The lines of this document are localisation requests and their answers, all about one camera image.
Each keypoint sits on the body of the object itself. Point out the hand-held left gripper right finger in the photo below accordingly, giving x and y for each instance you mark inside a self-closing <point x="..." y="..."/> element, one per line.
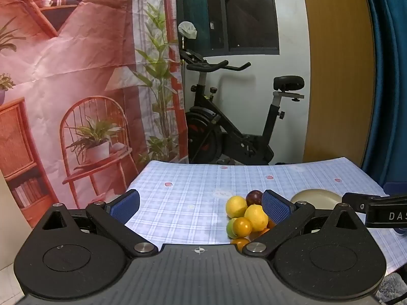
<point x="276" y="208"/>

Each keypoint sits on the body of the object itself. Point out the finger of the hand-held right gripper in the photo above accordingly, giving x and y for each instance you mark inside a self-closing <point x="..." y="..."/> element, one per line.
<point x="353" y="200"/>

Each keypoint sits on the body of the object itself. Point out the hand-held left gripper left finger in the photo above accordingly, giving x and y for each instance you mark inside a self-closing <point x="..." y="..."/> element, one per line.
<point x="127" y="204"/>

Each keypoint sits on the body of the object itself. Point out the yellow lemon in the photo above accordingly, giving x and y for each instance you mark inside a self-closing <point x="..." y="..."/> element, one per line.
<point x="256" y="217"/>
<point x="236" y="206"/>

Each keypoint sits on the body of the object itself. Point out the small tangerine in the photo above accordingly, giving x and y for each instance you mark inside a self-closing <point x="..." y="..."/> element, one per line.
<point x="256" y="235"/>

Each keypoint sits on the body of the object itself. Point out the dark orange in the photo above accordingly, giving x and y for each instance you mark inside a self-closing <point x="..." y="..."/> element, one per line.
<point x="242" y="225"/>

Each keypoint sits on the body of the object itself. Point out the beige plate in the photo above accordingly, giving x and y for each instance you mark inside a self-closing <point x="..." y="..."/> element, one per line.
<point x="314" y="195"/>

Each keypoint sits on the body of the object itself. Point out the bright orange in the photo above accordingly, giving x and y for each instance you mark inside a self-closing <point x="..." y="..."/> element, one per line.
<point x="240" y="242"/>

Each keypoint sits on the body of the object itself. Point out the greenish orange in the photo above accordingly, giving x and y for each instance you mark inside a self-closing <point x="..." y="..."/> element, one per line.
<point x="230" y="229"/>

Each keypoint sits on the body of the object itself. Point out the purple passion fruit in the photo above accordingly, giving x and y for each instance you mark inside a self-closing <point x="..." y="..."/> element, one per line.
<point x="253" y="197"/>

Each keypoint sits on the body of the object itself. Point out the checked blue tablecloth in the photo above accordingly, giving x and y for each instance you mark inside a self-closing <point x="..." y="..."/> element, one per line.
<point x="190" y="181"/>

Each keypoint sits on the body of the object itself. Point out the black exercise bike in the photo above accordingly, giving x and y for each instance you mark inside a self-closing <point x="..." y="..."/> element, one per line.
<point x="203" y="127"/>

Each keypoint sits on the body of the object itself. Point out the blue curtain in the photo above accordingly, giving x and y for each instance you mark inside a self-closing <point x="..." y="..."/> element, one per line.
<point x="391" y="85"/>

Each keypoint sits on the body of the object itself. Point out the wooden board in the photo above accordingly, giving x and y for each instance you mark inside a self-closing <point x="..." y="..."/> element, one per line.
<point x="337" y="70"/>

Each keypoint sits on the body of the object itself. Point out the printed pink backdrop cloth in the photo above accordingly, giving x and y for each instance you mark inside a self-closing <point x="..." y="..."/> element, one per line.
<point x="79" y="54"/>

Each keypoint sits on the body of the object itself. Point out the white cloth on bike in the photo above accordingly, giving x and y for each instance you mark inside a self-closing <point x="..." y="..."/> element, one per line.
<point x="188" y="29"/>

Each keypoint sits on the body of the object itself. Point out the dark window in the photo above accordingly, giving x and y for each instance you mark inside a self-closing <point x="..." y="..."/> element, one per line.
<point x="241" y="12"/>

